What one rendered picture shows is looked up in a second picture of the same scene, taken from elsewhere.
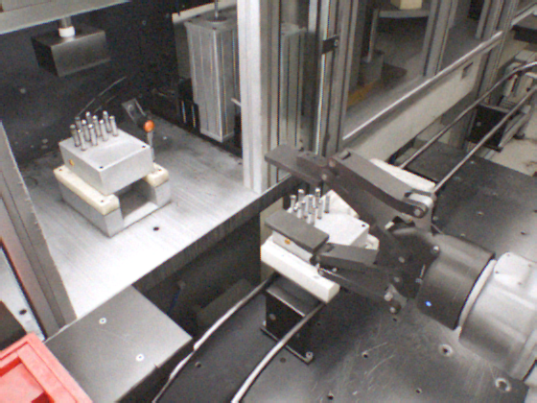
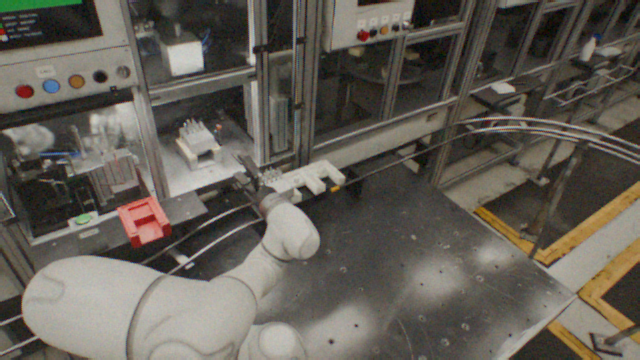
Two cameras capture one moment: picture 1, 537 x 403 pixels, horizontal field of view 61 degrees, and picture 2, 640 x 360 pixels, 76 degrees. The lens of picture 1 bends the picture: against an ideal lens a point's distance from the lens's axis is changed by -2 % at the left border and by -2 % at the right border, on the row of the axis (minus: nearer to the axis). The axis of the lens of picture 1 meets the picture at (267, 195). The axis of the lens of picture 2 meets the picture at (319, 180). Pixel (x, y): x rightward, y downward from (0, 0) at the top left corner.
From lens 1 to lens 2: 0.92 m
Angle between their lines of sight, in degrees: 8
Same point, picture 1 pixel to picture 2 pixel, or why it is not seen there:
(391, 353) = not seen: hidden behind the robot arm
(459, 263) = (262, 192)
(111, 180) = (195, 148)
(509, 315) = (265, 206)
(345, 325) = not seen: hidden behind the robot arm
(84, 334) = (171, 202)
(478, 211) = (388, 198)
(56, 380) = (157, 210)
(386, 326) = not seen: hidden behind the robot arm
